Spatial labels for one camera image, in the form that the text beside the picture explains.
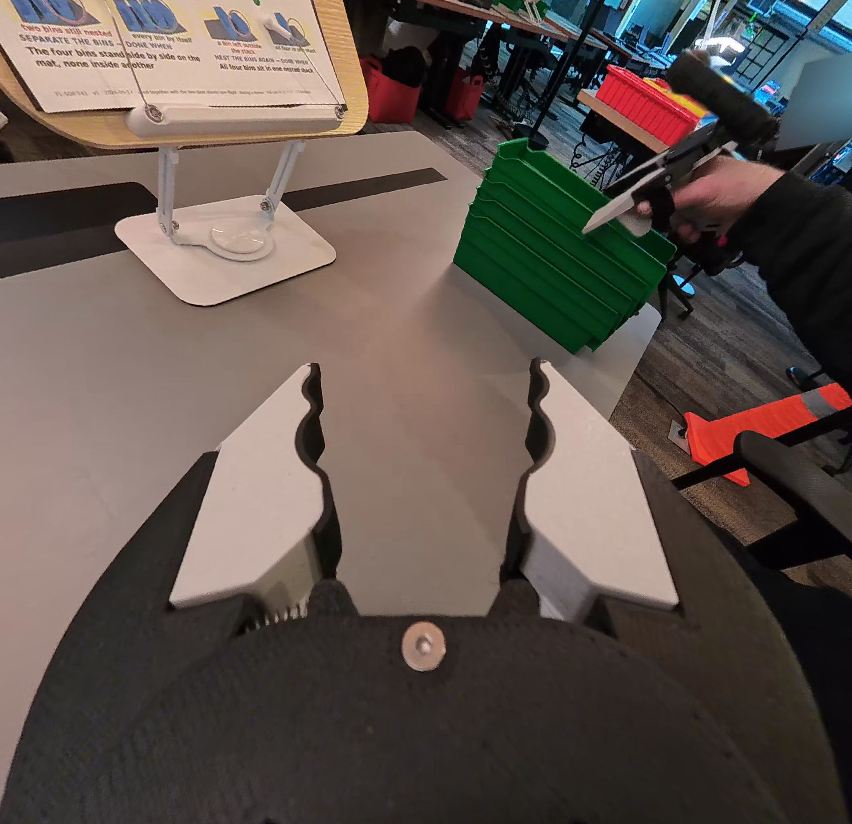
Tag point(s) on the red bag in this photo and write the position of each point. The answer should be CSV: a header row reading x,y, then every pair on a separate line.
x,y
464,95
389,102

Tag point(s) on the wooden side table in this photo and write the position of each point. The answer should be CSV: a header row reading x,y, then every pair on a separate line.
x,y
619,128

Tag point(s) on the orange traffic cone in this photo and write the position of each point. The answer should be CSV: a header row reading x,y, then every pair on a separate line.
x,y
745,431

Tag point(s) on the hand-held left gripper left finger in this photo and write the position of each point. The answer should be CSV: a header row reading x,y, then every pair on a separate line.
x,y
259,504

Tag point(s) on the red plastic bin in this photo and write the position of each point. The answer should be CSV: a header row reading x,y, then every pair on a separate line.
x,y
632,105

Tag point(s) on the black pole floor stand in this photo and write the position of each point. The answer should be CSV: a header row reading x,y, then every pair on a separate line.
x,y
574,52

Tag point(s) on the person's right hand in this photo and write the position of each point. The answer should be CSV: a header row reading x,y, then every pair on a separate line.
x,y
725,192

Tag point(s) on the person's right forearm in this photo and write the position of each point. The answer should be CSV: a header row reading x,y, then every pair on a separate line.
x,y
812,258

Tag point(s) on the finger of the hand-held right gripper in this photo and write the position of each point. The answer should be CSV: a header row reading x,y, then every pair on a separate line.
x,y
639,226
625,210

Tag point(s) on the printed instruction sheet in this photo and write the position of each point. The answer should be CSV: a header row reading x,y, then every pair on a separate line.
x,y
166,52

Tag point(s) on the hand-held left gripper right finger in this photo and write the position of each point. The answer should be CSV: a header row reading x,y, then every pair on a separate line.
x,y
592,504

